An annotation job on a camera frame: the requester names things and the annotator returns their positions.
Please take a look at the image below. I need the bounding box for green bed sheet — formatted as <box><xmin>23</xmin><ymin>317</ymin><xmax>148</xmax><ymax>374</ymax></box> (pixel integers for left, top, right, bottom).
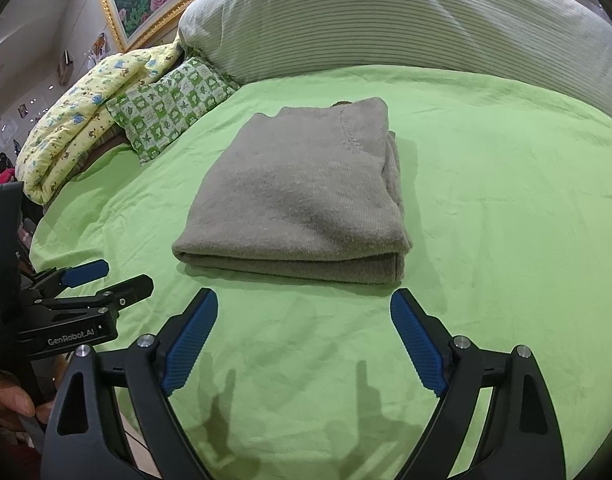
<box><xmin>28</xmin><ymin>64</ymin><xmax>612</xmax><ymax>480</ymax></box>

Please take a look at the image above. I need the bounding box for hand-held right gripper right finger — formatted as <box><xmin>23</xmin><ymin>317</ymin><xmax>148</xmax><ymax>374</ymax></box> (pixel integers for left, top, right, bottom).
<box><xmin>390</xmin><ymin>288</ymin><xmax>567</xmax><ymax>480</ymax></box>

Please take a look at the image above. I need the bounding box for yellow printed quilt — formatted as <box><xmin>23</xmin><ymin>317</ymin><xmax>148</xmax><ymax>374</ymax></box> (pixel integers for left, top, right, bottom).
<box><xmin>16</xmin><ymin>42</ymin><xmax>184</xmax><ymax>206</ymax></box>

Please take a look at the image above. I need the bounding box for green checked pillow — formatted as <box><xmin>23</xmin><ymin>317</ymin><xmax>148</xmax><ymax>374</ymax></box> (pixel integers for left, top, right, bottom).
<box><xmin>106</xmin><ymin>56</ymin><xmax>241</xmax><ymax>165</ymax></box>

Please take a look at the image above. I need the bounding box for brown blanket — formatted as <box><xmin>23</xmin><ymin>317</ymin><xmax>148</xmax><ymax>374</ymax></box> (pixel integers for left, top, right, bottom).
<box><xmin>73</xmin><ymin>127</ymin><xmax>136</xmax><ymax>183</ymax></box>

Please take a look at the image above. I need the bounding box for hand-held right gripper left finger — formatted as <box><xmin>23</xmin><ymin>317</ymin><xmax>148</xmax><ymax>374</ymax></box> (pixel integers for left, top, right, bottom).
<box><xmin>40</xmin><ymin>287</ymin><xmax>219</xmax><ymax>480</ymax></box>

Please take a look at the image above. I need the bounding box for person's left hand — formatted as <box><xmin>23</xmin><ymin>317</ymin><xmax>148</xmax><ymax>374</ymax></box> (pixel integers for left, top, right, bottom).
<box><xmin>0</xmin><ymin>367</ymin><xmax>52</xmax><ymax>433</ymax></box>

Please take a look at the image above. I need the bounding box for striped white pillow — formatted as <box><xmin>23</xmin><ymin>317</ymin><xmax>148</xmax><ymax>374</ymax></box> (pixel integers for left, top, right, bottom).
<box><xmin>178</xmin><ymin>0</ymin><xmax>612</xmax><ymax>126</ymax></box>

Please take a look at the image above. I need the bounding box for beige knit sweater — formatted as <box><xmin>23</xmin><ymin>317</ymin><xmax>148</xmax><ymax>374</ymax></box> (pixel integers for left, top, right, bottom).
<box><xmin>172</xmin><ymin>97</ymin><xmax>413</xmax><ymax>286</ymax></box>

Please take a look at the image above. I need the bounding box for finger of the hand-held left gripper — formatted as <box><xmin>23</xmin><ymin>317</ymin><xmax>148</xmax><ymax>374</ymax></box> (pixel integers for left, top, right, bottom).
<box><xmin>70</xmin><ymin>274</ymin><xmax>155</xmax><ymax>312</ymax></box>
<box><xmin>36</xmin><ymin>259</ymin><xmax>110</xmax><ymax>289</ymax></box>

